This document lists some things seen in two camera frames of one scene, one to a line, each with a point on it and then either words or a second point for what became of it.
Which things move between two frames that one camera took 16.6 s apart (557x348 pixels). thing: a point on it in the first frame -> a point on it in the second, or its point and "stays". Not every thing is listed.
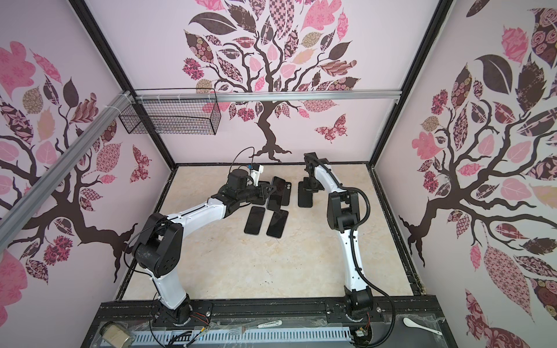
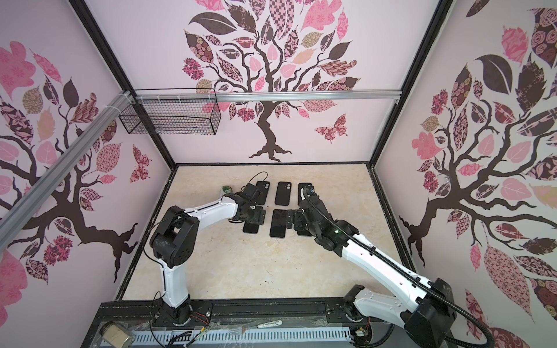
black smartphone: [277, 224] stays
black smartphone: [275, 199] -> [304, 233]
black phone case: [286, 195] stays
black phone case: [304, 197] stays
